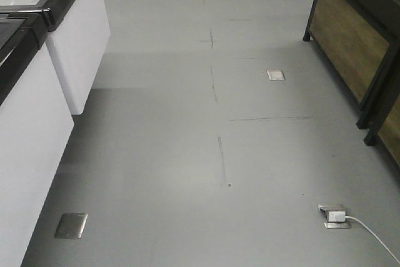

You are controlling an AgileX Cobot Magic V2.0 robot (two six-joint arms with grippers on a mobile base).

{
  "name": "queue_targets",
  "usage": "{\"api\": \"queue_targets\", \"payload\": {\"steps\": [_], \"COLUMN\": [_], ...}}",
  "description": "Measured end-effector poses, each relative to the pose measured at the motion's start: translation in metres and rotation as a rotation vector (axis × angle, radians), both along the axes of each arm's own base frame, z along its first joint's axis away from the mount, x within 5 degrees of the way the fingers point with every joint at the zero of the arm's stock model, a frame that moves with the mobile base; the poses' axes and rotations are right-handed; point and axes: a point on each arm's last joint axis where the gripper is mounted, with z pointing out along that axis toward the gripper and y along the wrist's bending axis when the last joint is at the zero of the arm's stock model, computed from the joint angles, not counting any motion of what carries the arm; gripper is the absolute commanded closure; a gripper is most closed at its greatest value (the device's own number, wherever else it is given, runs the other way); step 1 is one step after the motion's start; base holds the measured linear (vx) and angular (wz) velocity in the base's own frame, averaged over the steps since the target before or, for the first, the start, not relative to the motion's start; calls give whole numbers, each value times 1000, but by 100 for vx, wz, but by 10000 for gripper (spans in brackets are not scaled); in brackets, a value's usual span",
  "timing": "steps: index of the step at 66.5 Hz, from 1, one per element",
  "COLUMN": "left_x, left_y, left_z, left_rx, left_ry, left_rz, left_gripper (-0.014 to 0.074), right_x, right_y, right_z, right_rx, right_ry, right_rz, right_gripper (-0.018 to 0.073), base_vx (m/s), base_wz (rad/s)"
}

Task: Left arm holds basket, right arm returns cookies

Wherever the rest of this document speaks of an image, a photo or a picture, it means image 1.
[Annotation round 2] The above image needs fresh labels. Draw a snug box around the white chest freezer far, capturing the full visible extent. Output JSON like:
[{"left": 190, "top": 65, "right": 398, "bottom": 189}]
[{"left": 1, "top": 0, "right": 111, "bottom": 115}]

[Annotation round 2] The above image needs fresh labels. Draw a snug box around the far steel floor socket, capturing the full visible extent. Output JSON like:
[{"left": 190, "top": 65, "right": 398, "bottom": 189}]
[{"left": 267, "top": 70, "right": 286, "bottom": 81}]

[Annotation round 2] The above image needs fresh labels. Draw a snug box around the white power cable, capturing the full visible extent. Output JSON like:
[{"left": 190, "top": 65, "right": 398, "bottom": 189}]
[{"left": 344, "top": 215, "right": 400, "bottom": 265}]

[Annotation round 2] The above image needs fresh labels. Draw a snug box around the white power adapter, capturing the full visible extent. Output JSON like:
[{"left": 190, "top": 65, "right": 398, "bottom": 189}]
[{"left": 326, "top": 211, "right": 346, "bottom": 223}]

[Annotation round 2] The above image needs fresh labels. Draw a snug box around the white chest freezer near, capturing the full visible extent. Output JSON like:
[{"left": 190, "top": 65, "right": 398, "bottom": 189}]
[{"left": 1, "top": 13, "right": 74, "bottom": 266}]

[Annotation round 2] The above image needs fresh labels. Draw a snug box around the open floor socket box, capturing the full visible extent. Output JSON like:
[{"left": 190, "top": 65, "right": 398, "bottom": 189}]
[{"left": 318, "top": 204, "right": 351, "bottom": 229}]

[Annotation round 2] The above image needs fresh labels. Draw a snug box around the white chest freezer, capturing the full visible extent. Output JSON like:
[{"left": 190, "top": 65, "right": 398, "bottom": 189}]
[
  {"left": 1, "top": 0, "right": 111, "bottom": 115},
  {"left": 1, "top": 13, "right": 74, "bottom": 266}
]

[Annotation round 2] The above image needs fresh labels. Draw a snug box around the black wooden display stand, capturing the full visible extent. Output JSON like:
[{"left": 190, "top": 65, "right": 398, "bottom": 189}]
[{"left": 303, "top": 0, "right": 399, "bottom": 129}]

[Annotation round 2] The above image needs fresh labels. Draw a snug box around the closed steel floor socket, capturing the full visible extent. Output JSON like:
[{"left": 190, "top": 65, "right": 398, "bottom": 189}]
[{"left": 54, "top": 213, "right": 88, "bottom": 239}]

